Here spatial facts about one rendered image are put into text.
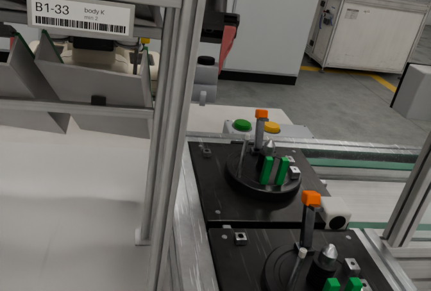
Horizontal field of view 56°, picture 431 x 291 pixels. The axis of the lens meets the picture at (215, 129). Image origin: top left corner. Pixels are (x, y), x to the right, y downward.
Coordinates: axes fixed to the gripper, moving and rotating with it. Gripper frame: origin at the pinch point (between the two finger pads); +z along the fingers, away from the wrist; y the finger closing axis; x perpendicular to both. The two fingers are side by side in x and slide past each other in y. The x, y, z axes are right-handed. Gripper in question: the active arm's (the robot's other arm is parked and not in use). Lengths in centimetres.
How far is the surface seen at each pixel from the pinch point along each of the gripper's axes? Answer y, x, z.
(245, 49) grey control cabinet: 40, 279, -153
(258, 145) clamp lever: 11.5, 9.9, 10.4
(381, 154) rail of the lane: 42.8, 25.0, 5.8
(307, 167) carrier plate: 22.1, 13.8, 12.9
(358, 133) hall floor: 134, 250, -72
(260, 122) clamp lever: 11.4, 8.0, 6.2
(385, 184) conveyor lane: 42.4, 22.9, 13.2
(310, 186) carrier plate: 21.3, 8.9, 17.5
